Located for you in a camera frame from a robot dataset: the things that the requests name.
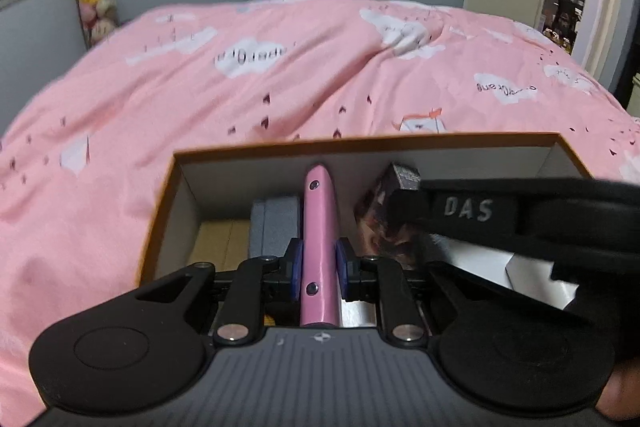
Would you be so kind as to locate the dark patterned box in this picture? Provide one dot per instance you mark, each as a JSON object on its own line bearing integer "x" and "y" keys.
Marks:
{"x": 382, "y": 227}

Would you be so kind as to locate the tan box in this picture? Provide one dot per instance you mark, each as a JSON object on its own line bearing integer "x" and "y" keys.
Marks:
{"x": 222, "y": 244}

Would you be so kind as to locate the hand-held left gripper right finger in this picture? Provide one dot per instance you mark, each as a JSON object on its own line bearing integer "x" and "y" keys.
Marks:
{"x": 344, "y": 269}

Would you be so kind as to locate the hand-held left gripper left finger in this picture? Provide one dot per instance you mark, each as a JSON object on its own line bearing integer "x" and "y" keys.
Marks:
{"x": 296, "y": 272}

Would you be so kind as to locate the person's right hand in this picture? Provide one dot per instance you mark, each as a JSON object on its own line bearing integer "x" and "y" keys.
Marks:
{"x": 622, "y": 392}

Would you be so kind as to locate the pink leather case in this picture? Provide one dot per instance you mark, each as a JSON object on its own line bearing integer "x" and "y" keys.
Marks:
{"x": 320, "y": 227}

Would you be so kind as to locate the grey box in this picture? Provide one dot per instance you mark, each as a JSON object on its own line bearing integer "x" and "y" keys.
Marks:
{"x": 275, "y": 227}

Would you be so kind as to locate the dark chair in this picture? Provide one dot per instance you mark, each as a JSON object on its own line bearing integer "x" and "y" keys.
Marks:
{"x": 567, "y": 12}

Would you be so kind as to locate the orange cardboard box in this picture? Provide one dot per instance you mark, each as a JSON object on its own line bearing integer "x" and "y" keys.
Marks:
{"x": 250, "y": 177}

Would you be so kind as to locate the white glasses case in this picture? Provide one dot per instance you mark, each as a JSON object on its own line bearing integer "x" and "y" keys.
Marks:
{"x": 530, "y": 279}

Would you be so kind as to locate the pink printed duvet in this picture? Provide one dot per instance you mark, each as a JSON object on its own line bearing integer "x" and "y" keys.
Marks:
{"x": 175, "y": 107}

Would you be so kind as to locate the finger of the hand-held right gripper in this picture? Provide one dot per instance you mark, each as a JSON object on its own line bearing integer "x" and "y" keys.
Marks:
{"x": 407, "y": 207}

